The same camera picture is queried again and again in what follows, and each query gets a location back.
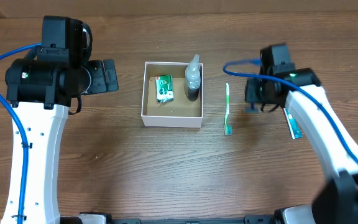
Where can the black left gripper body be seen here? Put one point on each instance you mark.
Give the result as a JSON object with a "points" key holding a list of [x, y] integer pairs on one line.
{"points": [[97, 77]]}

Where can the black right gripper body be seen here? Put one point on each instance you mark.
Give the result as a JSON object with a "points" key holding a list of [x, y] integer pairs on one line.
{"points": [[260, 94]]}

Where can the blue disposable razor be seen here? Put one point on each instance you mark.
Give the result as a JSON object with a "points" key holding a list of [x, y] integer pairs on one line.
{"points": [[250, 108]]}

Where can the green white toothbrush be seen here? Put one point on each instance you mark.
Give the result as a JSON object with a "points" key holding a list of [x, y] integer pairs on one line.
{"points": [[227, 127]]}

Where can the green Dettol soap bar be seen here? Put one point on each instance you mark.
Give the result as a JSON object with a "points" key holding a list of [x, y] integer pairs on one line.
{"points": [[164, 88]]}

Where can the teal toothpaste tube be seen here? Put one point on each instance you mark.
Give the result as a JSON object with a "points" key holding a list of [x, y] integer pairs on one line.
{"points": [[294, 129]]}

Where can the clear foam soap pump bottle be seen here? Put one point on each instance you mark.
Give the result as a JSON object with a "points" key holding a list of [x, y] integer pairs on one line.
{"points": [[193, 78]]}

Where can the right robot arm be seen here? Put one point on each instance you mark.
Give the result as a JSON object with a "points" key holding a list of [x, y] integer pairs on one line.
{"points": [[301, 93]]}

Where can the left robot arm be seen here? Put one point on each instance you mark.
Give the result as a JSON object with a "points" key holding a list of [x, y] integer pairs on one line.
{"points": [[40, 89]]}

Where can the pink open cardboard box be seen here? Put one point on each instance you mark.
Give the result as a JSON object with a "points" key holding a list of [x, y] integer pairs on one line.
{"points": [[181, 112]]}

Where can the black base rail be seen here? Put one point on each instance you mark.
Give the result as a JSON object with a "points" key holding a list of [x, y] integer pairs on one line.
{"points": [[194, 219]]}

